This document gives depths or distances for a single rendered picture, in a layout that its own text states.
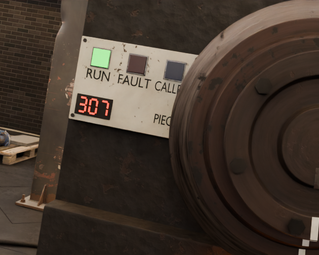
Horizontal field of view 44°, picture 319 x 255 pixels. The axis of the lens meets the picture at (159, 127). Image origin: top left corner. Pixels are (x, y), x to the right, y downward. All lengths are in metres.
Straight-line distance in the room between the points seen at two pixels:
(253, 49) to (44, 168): 3.06
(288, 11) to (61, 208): 0.59
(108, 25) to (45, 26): 6.72
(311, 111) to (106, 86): 0.43
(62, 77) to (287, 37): 2.94
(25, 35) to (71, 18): 4.25
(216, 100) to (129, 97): 0.25
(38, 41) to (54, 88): 4.14
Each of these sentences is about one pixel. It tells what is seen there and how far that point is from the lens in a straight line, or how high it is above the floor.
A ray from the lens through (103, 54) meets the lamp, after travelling 0.85.
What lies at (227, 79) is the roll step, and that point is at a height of 1.19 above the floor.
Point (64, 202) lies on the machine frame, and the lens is 0.92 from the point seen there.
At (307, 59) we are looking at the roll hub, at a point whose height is 1.23.
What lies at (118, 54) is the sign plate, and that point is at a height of 1.21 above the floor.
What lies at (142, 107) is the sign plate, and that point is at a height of 1.11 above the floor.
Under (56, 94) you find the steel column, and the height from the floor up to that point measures 0.98.
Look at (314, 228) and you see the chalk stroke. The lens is 0.64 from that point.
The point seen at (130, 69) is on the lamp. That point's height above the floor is 1.19.
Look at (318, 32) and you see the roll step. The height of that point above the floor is 1.29.
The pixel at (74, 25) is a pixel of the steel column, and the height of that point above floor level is 1.59.
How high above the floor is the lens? 1.15
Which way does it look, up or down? 5 degrees down
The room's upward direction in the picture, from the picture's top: 10 degrees clockwise
